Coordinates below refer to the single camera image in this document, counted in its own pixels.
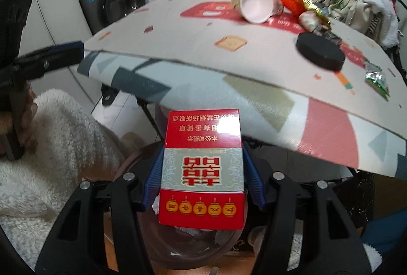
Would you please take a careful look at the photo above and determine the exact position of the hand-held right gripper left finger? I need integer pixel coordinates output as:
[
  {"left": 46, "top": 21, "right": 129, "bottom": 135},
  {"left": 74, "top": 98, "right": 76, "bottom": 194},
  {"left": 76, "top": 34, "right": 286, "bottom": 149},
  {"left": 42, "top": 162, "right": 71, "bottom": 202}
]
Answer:
[{"left": 35, "top": 146, "right": 166, "bottom": 275}]

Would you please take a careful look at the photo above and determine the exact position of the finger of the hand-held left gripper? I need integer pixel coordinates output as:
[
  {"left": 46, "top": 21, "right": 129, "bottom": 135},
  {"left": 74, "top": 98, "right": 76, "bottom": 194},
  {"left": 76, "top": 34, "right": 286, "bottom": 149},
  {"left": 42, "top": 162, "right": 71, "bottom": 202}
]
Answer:
[
  {"left": 13, "top": 41, "right": 85, "bottom": 80},
  {"left": 0, "top": 0, "right": 33, "bottom": 53}
]

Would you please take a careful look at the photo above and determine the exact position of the pile of clothes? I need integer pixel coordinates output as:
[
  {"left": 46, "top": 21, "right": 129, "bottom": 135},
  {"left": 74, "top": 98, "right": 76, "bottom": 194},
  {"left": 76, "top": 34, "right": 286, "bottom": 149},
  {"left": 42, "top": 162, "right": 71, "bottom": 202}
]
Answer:
[{"left": 302, "top": 0, "right": 401, "bottom": 50}]

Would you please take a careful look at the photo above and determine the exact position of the black round lid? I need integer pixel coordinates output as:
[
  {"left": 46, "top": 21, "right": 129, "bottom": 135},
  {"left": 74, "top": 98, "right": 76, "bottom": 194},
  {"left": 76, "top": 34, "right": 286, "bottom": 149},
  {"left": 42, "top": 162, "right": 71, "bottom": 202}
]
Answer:
[{"left": 296, "top": 33, "right": 345, "bottom": 71}]

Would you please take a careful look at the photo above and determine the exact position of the red cigarette box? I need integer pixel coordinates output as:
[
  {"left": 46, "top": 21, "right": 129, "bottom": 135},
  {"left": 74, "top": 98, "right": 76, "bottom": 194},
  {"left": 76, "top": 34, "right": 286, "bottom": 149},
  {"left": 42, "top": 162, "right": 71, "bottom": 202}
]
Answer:
[{"left": 157, "top": 109, "right": 246, "bottom": 229}]

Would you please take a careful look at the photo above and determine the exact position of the white paper cup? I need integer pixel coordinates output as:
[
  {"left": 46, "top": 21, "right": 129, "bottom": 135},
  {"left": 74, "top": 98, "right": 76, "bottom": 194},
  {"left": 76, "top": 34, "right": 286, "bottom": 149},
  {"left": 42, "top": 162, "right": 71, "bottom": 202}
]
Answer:
[{"left": 231, "top": 0, "right": 284, "bottom": 24}]

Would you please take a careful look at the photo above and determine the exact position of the gold foil wrapper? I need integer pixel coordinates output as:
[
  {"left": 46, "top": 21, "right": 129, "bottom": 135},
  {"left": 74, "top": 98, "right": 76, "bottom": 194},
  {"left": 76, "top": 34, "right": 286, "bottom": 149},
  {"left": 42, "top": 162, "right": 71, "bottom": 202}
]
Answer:
[{"left": 291, "top": 0, "right": 333, "bottom": 27}]

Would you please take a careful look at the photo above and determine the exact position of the small black packet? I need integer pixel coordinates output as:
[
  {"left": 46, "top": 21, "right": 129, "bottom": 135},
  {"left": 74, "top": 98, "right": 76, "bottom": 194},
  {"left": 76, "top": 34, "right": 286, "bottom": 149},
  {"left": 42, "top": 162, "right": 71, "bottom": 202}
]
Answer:
[{"left": 321, "top": 30, "right": 342, "bottom": 44}]

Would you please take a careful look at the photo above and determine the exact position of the green candy wrapper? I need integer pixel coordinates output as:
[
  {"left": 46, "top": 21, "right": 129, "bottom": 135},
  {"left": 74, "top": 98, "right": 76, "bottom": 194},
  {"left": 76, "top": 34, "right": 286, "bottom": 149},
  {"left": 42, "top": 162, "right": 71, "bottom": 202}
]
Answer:
[{"left": 364, "top": 62, "right": 391, "bottom": 100}]

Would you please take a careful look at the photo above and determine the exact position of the black table frame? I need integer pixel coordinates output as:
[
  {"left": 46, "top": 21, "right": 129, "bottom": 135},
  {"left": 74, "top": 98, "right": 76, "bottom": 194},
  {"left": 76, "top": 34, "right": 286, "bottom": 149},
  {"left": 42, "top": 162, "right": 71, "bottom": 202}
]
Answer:
[{"left": 101, "top": 84, "right": 161, "bottom": 139}]

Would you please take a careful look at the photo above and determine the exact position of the blue cloth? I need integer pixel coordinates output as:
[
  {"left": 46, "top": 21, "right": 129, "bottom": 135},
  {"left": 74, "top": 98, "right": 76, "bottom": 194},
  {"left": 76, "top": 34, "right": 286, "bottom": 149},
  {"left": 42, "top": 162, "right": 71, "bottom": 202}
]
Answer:
[{"left": 362, "top": 219, "right": 407, "bottom": 250}]

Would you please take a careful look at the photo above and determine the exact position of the brown round bin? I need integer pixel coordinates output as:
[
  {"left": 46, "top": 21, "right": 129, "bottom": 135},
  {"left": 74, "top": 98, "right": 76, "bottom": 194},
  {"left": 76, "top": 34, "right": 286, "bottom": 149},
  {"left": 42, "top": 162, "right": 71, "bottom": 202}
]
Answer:
[{"left": 118, "top": 141, "right": 255, "bottom": 271}]

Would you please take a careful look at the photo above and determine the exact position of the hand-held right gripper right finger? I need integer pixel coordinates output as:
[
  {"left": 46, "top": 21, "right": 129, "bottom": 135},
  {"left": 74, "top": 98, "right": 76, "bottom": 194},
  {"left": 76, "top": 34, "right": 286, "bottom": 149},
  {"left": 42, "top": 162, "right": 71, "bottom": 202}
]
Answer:
[{"left": 242, "top": 143, "right": 372, "bottom": 275}]

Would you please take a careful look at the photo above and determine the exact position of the white fluffy rug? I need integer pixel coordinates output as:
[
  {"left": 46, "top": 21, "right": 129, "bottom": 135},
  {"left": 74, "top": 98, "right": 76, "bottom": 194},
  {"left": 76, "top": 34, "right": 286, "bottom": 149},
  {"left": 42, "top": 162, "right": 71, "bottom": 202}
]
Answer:
[{"left": 0, "top": 89, "right": 156, "bottom": 266}]

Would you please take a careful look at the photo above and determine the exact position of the person's left hand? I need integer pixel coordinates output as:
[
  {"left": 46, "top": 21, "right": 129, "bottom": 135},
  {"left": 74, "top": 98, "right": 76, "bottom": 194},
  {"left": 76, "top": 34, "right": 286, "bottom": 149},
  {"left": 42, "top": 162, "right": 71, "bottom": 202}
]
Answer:
[{"left": 18, "top": 87, "right": 40, "bottom": 150}]

